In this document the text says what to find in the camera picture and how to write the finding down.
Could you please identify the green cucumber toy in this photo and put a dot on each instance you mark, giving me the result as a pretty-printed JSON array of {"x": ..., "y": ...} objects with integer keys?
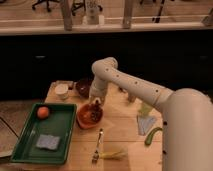
[{"x": 150, "y": 136}]

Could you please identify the blue grey sponge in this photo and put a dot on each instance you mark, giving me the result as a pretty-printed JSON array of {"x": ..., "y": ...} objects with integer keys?
[{"x": 49, "y": 142}]

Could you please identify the light green cup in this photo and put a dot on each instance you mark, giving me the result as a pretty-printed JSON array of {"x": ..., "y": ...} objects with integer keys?
[{"x": 145, "y": 109}]

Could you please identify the green plastic tray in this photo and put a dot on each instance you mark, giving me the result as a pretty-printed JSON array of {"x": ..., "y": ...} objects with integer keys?
[{"x": 59, "y": 123}]

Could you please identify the orange fruit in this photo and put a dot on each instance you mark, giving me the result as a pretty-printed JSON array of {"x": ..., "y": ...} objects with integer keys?
[{"x": 43, "y": 112}]

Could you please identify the dark purple grapes bunch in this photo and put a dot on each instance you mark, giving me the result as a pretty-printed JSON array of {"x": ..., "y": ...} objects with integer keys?
[{"x": 96, "y": 112}]

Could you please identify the silver fork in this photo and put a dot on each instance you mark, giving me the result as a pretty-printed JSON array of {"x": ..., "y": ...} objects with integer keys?
[{"x": 95, "y": 156}]

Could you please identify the dark brown bowl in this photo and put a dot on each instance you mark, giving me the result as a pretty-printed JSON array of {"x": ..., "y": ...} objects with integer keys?
[{"x": 83, "y": 86}]

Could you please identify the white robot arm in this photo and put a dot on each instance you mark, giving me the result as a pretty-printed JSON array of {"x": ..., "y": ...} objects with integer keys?
[{"x": 187, "y": 116}]

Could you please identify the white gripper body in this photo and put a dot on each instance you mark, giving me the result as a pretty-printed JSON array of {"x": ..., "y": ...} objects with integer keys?
[{"x": 98, "y": 91}]

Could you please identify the red bowl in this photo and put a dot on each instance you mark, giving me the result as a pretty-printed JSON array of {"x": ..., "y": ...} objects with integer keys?
[{"x": 84, "y": 117}]

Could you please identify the blue folded cloth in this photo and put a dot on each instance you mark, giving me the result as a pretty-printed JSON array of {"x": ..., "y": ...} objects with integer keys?
[{"x": 145, "y": 124}]

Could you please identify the white cup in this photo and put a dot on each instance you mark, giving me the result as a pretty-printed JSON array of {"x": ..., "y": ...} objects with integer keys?
[{"x": 61, "y": 90}]

